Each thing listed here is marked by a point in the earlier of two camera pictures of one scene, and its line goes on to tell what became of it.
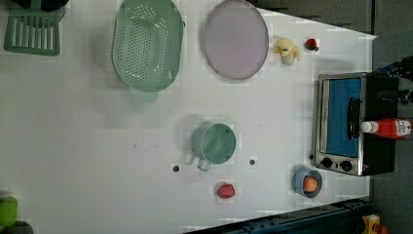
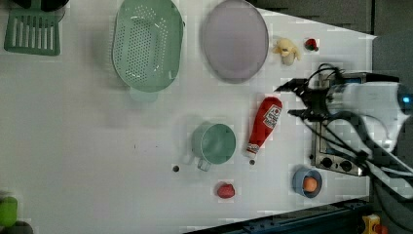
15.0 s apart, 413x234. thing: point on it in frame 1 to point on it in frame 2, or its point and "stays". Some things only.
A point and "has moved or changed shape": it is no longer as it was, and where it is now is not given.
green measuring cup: [212, 144] stays
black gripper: [402, 68] to [316, 98]
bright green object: [9, 207] stays
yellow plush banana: [287, 50] stays
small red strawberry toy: [311, 44] stays
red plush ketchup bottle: [388, 128] has moved or changed shape
